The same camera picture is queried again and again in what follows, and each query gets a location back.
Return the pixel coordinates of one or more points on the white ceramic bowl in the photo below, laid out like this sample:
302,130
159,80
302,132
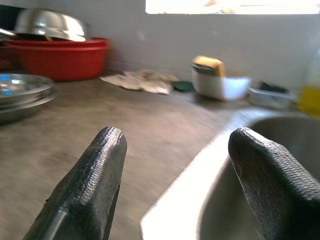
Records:
220,87

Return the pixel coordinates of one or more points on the clear plastic container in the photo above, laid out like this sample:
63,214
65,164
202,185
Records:
270,100

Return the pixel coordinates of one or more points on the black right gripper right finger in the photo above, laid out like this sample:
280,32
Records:
280,190

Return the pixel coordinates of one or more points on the steel sink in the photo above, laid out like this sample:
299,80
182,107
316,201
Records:
212,200

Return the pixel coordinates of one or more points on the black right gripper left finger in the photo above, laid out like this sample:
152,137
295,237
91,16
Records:
87,187

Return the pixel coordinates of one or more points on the shallow steel dish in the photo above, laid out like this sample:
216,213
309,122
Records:
25,114

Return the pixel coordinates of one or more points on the red plastic dish basket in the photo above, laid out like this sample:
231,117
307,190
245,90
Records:
6,57

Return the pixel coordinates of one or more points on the yellow sponge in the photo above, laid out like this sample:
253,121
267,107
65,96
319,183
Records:
212,63

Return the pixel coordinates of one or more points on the white crumpled cloth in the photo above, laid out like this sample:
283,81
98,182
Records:
140,82

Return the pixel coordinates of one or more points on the large steel mixing bowl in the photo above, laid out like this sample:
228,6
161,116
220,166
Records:
50,23

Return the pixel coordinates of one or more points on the yellow dish soap bottle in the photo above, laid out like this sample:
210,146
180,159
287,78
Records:
310,100

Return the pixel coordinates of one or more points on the round steel bowl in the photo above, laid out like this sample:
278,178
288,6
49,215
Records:
20,87

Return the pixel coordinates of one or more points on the bright window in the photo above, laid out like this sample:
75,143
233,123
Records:
250,7

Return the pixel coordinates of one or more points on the green scouring pad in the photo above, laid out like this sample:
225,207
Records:
272,88
183,86

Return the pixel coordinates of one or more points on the red plastic basin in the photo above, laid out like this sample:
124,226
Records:
62,62

